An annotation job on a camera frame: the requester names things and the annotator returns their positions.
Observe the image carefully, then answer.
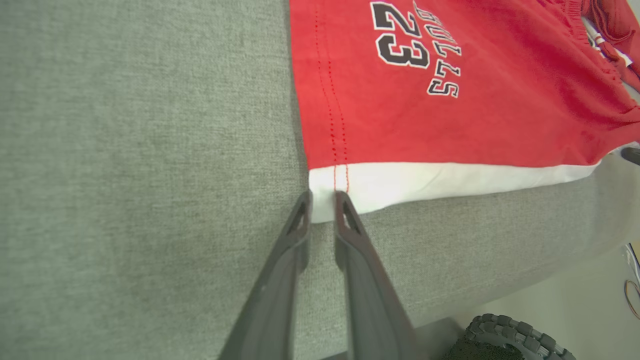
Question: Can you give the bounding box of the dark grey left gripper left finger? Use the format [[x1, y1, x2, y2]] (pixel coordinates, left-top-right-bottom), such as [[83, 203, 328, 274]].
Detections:
[[218, 190, 313, 360]]

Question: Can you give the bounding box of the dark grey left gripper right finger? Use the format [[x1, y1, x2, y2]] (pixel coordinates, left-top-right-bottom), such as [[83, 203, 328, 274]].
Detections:
[[333, 190, 419, 360]]

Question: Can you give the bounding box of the red Bulls shorts white stripe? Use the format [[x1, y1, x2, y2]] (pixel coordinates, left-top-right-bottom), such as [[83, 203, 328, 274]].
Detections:
[[289, 0, 640, 224]]

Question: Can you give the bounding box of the black treaded robot wheel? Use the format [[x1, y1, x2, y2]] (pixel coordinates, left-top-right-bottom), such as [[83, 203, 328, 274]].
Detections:
[[442, 313, 577, 360]]

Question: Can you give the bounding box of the white floor cable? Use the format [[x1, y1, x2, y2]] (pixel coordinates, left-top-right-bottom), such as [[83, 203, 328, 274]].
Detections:
[[622, 242, 640, 281]]

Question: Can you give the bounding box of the orange floor cable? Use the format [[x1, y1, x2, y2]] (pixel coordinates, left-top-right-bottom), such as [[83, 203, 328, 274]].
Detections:
[[623, 278, 640, 321]]

